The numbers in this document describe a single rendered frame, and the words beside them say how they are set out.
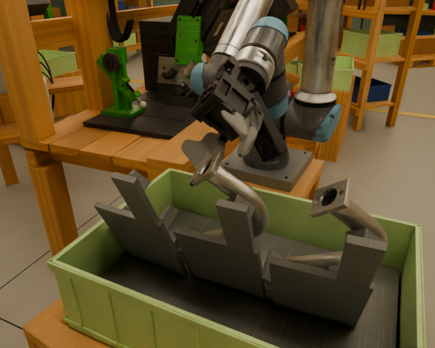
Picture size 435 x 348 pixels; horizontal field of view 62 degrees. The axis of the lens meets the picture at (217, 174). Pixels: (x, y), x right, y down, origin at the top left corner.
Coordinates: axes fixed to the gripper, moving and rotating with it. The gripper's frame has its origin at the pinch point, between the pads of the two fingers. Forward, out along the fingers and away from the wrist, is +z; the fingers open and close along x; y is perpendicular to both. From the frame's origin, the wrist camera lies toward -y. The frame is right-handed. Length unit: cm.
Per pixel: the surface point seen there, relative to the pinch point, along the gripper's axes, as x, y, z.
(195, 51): -73, 5, -99
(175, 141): -65, -6, -47
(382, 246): 15.9, -16.2, 5.6
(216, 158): 2.5, 2.1, -0.2
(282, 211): -21.5, -27.9, -17.8
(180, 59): -81, 8, -96
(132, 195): -12.3, 6.8, 4.4
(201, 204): -40.1, -15.0, -17.3
